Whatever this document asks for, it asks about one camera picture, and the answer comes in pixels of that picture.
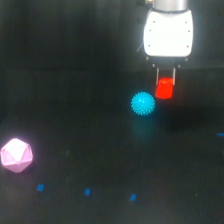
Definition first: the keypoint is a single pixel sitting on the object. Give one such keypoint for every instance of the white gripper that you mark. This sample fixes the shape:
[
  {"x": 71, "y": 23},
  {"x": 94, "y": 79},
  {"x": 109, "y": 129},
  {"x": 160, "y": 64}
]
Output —
[{"x": 168, "y": 39}]

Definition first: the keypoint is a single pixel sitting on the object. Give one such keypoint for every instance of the red cylindrical cup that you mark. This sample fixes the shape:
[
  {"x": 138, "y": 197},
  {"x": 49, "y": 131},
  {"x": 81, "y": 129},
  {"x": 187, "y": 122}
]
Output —
[{"x": 164, "y": 88}]

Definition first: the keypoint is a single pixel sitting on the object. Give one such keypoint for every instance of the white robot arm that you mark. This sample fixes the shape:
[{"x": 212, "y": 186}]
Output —
[{"x": 170, "y": 6}]

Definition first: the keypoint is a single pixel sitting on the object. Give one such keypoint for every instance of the blue spiky ball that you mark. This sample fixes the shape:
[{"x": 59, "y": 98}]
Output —
[{"x": 142, "y": 104}]

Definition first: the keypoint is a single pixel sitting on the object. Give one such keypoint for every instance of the blue tape marker far right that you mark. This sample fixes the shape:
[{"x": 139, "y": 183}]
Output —
[{"x": 220, "y": 134}]

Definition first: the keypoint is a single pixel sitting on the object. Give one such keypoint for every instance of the blue tape marker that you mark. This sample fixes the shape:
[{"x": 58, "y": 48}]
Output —
[
  {"x": 40, "y": 187},
  {"x": 87, "y": 191},
  {"x": 133, "y": 197},
  {"x": 220, "y": 134}
]

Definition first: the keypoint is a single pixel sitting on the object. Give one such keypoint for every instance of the blue tape marker middle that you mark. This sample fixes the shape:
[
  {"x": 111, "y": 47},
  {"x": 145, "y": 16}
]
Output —
[{"x": 87, "y": 191}]

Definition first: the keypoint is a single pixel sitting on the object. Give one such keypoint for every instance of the blue tape marker left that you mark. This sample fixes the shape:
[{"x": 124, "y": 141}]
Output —
[{"x": 40, "y": 187}]

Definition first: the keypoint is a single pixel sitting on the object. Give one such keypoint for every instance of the pink polyhedron ball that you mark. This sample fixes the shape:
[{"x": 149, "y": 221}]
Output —
[{"x": 16, "y": 155}]

